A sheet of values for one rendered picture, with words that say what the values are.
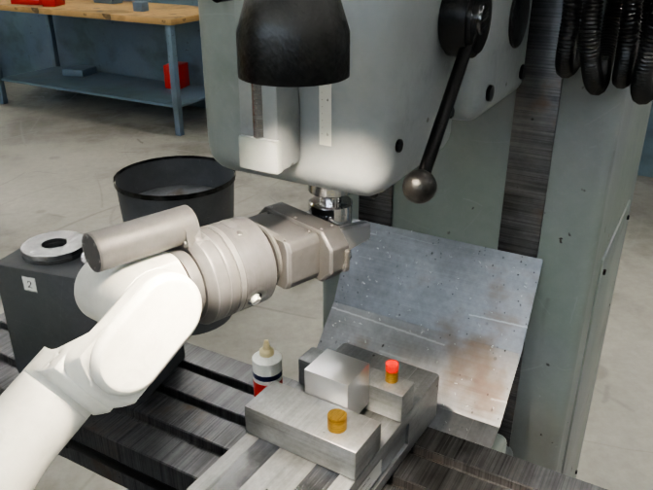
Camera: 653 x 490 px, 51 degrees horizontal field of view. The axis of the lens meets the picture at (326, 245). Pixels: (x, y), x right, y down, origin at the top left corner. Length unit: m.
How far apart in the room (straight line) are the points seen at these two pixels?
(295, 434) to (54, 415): 0.30
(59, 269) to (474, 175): 0.61
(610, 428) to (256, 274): 2.04
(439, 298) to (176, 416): 0.44
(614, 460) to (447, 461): 1.54
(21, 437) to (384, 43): 0.41
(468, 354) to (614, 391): 1.68
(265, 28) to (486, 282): 0.74
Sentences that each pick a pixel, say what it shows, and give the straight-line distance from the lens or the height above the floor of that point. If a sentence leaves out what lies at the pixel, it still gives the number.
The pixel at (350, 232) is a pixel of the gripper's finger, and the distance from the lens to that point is 0.72.
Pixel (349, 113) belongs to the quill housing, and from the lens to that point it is 0.59.
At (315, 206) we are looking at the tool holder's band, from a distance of 0.72.
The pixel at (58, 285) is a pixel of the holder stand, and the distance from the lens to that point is 1.00.
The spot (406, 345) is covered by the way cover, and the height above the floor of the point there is 0.92.
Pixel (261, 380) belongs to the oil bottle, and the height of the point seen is 0.98.
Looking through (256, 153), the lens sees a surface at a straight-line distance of 0.60.
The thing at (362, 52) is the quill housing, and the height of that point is 1.44.
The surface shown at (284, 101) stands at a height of 1.40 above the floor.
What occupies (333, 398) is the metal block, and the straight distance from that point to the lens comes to 0.82.
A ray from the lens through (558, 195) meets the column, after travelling 1.04.
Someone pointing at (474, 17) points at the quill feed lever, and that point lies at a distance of 0.66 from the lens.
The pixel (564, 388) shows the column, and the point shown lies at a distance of 1.19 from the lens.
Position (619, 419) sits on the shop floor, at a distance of 2.62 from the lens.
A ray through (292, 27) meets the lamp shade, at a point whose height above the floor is 1.48.
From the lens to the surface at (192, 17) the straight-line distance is 5.54.
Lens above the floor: 1.54
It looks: 25 degrees down
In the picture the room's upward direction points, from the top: straight up
